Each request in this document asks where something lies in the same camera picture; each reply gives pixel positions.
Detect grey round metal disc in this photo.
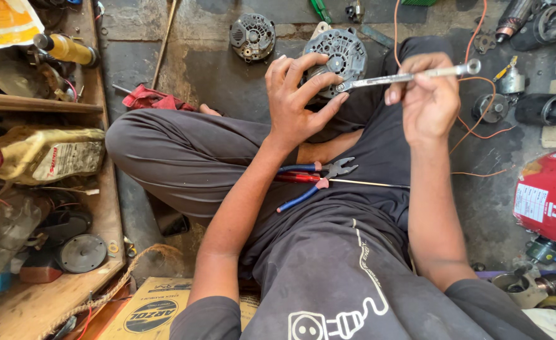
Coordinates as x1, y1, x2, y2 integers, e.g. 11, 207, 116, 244
54, 233, 108, 274

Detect yellow printed cardboard box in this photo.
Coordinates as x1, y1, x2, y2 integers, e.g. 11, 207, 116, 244
97, 277, 261, 340

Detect orange wire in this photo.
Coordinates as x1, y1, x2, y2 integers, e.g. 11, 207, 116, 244
393, 0, 518, 178

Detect dark grey alternator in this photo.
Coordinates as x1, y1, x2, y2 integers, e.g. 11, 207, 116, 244
229, 13, 277, 63

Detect person's left hand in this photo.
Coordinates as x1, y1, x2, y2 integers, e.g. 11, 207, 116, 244
264, 52, 350, 149

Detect silver cap with yellow clip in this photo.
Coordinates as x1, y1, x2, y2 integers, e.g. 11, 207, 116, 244
492, 55, 527, 95

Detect silver combination wrench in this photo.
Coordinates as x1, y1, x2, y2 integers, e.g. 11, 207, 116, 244
335, 59, 482, 94

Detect red cylinder with white label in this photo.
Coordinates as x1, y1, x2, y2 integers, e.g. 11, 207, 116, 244
513, 148, 556, 247

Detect yellow and white plastic bag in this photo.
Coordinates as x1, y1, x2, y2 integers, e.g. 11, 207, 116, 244
0, 0, 45, 52

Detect silver starter nose housing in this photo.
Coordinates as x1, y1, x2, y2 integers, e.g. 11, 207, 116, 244
491, 263, 549, 310

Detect gold oil jug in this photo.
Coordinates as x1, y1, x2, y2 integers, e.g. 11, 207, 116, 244
0, 125, 106, 186

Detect person's right hand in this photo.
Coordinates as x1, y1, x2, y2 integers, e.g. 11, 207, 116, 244
384, 52, 461, 146

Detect grey flat metal bar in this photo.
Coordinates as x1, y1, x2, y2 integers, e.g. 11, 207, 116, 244
358, 23, 395, 51

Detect brown jute rope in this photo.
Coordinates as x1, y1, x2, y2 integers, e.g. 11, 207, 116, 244
39, 243, 182, 340

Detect wooden stick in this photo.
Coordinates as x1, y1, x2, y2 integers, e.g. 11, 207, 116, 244
151, 0, 180, 90

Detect red handled screwdriver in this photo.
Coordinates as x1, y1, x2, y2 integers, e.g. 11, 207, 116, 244
273, 172, 411, 190

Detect wooden shelf with clutter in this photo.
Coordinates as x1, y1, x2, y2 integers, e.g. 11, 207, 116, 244
0, 0, 127, 340

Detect teal metal part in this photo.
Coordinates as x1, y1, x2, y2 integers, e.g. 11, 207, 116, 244
525, 235, 556, 265

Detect small rusty metal bracket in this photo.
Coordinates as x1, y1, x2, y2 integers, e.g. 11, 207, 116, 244
473, 30, 497, 55

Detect yellow bottle with black cap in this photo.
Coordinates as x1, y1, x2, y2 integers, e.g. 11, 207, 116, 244
32, 32, 100, 68

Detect black cylinder housing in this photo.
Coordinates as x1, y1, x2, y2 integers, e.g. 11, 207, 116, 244
514, 93, 556, 127

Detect clear plastic bottle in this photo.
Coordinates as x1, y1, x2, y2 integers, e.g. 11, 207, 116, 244
0, 189, 43, 297

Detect grey alternator with pulley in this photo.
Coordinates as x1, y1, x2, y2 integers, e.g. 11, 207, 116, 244
301, 27, 368, 100

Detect black motor housing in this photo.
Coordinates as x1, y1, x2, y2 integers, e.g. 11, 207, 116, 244
509, 0, 556, 52

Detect small black metal part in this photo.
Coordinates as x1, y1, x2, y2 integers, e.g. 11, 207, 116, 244
344, 0, 365, 24

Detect red cloth rag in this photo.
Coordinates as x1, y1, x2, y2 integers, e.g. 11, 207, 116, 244
121, 83, 199, 113

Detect blue handled pliers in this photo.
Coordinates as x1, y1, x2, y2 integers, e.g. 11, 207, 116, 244
276, 157, 359, 213

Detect copper motor armature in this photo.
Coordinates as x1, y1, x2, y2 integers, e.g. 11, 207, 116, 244
495, 0, 537, 43

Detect black round end cover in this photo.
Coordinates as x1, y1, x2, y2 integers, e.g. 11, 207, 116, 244
471, 93, 509, 125

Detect green handled tool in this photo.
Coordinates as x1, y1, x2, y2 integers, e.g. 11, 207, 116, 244
309, 0, 332, 25

